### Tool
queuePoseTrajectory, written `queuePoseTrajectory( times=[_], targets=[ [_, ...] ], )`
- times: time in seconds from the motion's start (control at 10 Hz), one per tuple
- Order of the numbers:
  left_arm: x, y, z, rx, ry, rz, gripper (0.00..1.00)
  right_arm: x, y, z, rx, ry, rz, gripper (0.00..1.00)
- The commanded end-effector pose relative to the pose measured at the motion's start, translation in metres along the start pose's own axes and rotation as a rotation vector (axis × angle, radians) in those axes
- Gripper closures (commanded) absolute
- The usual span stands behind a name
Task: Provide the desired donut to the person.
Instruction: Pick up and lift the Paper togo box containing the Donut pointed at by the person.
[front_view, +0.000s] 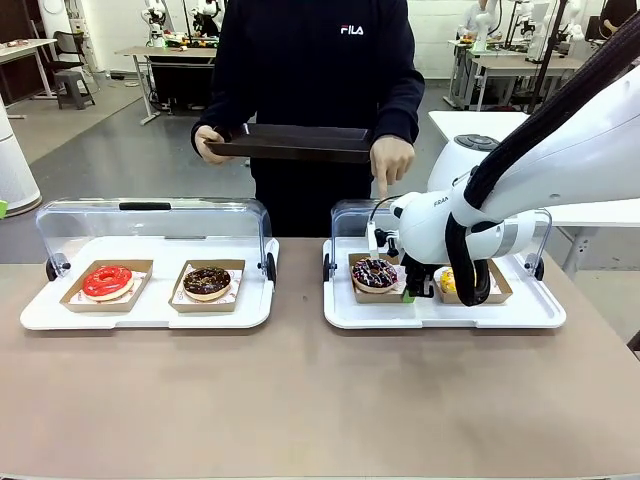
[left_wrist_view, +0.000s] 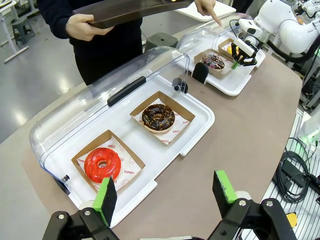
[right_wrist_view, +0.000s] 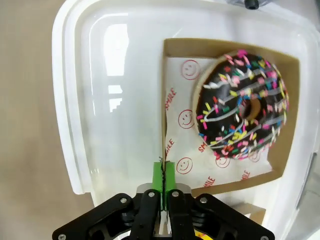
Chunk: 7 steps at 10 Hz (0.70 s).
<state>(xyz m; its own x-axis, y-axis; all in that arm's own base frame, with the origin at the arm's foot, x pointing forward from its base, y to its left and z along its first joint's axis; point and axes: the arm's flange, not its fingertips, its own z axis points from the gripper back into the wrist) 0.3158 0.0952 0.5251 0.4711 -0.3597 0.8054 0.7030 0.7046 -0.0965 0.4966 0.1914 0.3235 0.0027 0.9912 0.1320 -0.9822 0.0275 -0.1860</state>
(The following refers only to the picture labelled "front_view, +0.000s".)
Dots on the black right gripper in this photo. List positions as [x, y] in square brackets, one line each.
[417, 265]

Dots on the paper liner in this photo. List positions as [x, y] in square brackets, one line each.
[401, 277]
[141, 282]
[236, 286]

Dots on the cardboard tray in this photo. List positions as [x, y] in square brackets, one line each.
[200, 308]
[500, 295]
[70, 300]
[375, 298]

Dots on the chocolate donut with coloured sprinkles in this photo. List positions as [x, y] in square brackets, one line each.
[362, 277]

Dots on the dark brown serving tray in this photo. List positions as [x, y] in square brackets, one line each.
[300, 145]

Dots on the chocolate donut with nut bits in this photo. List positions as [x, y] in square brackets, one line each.
[195, 287]

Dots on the person right forearm navy sleeve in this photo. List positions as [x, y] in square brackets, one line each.
[220, 110]

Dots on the person left forearm navy sleeve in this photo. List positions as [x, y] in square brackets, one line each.
[402, 115]

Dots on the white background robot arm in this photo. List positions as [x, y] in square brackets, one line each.
[537, 30]
[154, 30]
[482, 25]

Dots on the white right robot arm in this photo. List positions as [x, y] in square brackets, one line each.
[575, 150]

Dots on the yellow glazed donut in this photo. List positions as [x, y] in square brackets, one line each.
[445, 281]

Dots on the cardboard tray under yellow donut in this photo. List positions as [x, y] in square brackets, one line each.
[500, 295]

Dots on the person torso navy FILA sweatshirt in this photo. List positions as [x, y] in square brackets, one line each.
[310, 75]

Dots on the paper liner under red donut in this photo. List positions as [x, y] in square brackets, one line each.
[141, 282]

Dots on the red glazed donut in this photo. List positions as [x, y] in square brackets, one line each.
[95, 286]

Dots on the cardboard tray under red donut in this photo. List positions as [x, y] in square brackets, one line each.
[70, 300]

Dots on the person left hand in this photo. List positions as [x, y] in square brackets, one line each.
[392, 157]

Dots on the person right hand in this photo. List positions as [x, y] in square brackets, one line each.
[205, 142]

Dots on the white display tray base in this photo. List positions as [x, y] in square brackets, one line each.
[450, 315]
[150, 320]

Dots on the grey background workbench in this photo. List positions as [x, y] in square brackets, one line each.
[525, 65]

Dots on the black box under table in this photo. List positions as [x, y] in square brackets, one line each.
[185, 85]

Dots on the black background monitor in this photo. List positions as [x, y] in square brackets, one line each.
[595, 27]

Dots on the wooden top background table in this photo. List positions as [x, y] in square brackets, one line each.
[165, 51]

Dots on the black and white background robot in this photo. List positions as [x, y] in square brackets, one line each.
[207, 7]

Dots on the grey plastic stool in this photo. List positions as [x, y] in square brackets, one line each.
[70, 80]

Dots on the white cylindrical air purifier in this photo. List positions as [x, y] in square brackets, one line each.
[15, 170]

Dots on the small green object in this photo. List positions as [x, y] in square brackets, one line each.
[2, 209]

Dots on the black office chair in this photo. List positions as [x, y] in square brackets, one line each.
[67, 42]

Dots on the white background table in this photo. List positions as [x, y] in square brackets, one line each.
[25, 47]

